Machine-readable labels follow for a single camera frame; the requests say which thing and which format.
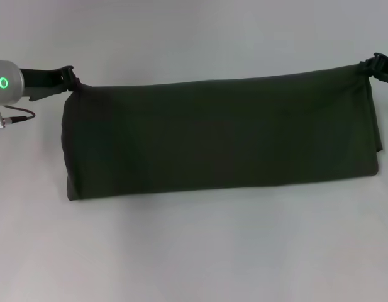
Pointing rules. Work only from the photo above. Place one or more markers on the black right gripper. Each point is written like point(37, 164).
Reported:
point(387, 70)

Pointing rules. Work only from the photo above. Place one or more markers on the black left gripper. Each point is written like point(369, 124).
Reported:
point(44, 81)

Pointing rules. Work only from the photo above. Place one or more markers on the dark green FREE t-shirt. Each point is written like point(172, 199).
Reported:
point(212, 135)

